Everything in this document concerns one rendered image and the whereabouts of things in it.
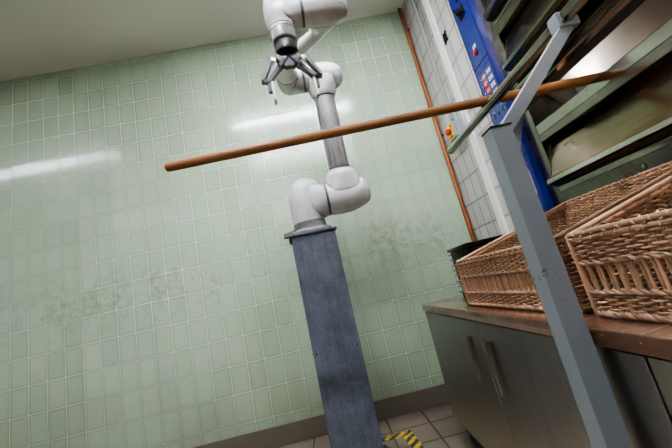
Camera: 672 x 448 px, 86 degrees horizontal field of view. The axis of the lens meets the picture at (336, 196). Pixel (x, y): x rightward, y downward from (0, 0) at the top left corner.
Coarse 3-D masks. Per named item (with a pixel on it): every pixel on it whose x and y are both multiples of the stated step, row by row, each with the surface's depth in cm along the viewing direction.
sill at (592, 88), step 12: (648, 36) 94; (660, 36) 91; (636, 48) 98; (648, 48) 95; (624, 60) 102; (636, 60) 98; (612, 72) 106; (588, 84) 116; (600, 84) 111; (576, 96) 122; (588, 96) 117; (564, 108) 128; (552, 120) 135; (540, 132) 143
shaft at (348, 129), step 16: (576, 80) 114; (592, 80) 115; (512, 96) 113; (416, 112) 111; (432, 112) 111; (448, 112) 112; (336, 128) 109; (352, 128) 109; (368, 128) 110; (256, 144) 108; (272, 144) 108; (288, 144) 108; (176, 160) 106; (192, 160) 106; (208, 160) 107
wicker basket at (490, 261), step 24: (600, 192) 115; (624, 192) 106; (552, 216) 130; (504, 240) 127; (456, 264) 124; (480, 264) 108; (504, 264) 94; (480, 288) 123; (504, 288) 96; (528, 288) 123; (576, 288) 71
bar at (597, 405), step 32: (576, 0) 69; (544, 32) 79; (544, 64) 71; (512, 128) 67; (512, 160) 65; (512, 192) 64; (544, 224) 62; (544, 256) 60; (544, 288) 60; (576, 320) 58; (576, 352) 56; (576, 384) 57; (608, 384) 55; (608, 416) 54
